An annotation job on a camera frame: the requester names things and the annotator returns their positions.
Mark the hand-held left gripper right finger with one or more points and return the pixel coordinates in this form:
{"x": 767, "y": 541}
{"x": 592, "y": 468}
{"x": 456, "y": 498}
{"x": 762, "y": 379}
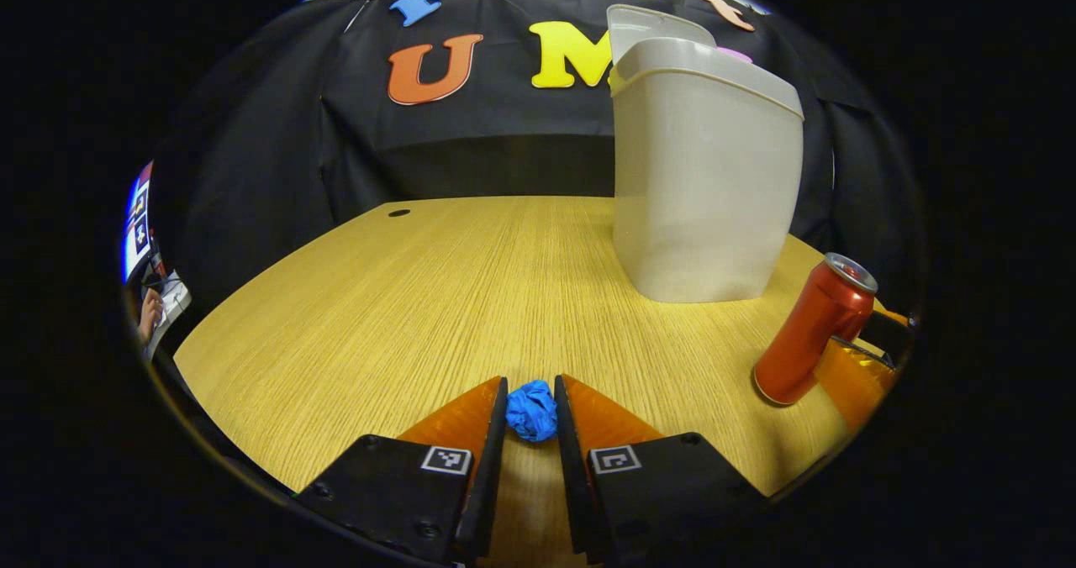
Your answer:
{"x": 567, "y": 467}

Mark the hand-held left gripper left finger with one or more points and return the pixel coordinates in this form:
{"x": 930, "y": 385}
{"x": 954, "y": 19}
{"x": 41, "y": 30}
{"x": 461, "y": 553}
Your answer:
{"x": 492, "y": 467}

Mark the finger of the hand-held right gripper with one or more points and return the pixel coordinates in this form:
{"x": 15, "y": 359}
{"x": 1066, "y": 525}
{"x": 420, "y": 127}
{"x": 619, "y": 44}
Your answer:
{"x": 853, "y": 383}
{"x": 891, "y": 337}

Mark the blue paper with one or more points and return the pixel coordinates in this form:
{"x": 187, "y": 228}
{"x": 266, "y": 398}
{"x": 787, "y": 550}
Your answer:
{"x": 531, "y": 411}

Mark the red pop can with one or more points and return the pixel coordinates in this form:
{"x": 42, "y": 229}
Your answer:
{"x": 807, "y": 333}

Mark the white desktop garbage bin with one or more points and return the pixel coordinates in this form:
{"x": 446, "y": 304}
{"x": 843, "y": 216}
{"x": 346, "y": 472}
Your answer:
{"x": 706, "y": 190}

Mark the white side desk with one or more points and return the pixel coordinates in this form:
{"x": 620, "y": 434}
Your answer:
{"x": 172, "y": 299}

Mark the black backdrop cloth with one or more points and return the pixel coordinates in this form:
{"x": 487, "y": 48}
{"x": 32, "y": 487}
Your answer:
{"x": 252, "y": 173}

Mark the computer monitor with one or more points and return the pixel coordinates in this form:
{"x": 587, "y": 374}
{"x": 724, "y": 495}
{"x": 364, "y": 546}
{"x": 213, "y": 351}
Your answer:
{"x": 137, "y": 232}

